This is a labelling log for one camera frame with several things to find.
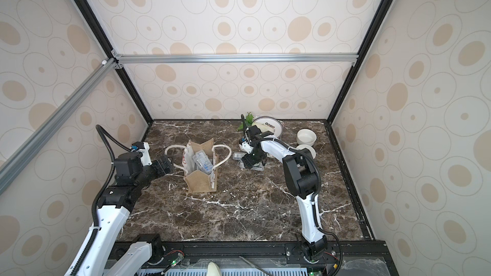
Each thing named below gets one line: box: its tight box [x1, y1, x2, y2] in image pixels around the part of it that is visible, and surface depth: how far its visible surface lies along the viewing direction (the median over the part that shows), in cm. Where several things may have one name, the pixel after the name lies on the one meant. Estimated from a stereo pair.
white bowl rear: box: [296, 128, 318, 147], surface depth 111 cm
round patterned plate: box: [251, 116, 285, 139], surface depth 119 cm
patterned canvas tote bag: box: [164, 138, 233, 194], surface depth 91 cm
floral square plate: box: [260, 139, 290, 163], surface depth 66 cm
